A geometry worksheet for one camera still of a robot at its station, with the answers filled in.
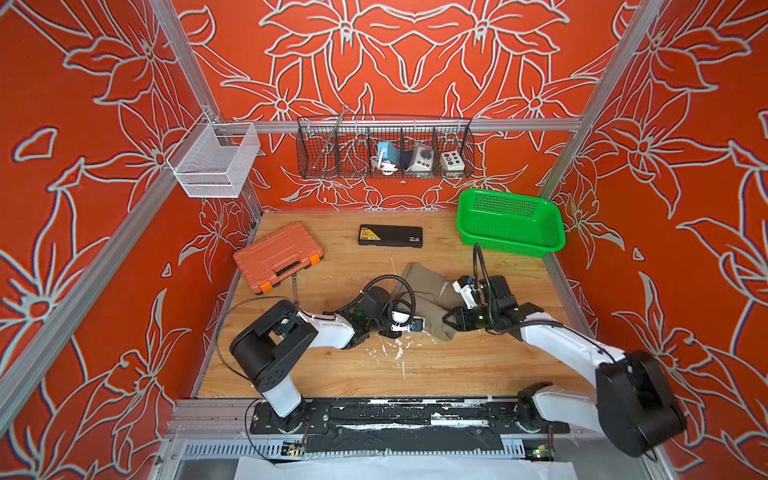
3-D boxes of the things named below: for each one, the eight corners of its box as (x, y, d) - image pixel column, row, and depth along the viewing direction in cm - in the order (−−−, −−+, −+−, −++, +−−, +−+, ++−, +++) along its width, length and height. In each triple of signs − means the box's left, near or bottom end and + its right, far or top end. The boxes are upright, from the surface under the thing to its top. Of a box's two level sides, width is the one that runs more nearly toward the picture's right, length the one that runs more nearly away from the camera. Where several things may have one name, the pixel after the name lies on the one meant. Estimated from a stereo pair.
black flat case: (358, 244, 112) (357, 239, 110) (360, 228, 117) (360, 223, 115) (421, 247, 111) (422, 242, 108) (421, 231, 116) (422, 226, 114)
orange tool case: (255, 297, 96) (250, 290, 93) (236, 261, 106) (231, 253, 102) (325, 258, 107) (323, 250, 103) (302, 228, 116) (299, 220, 112)
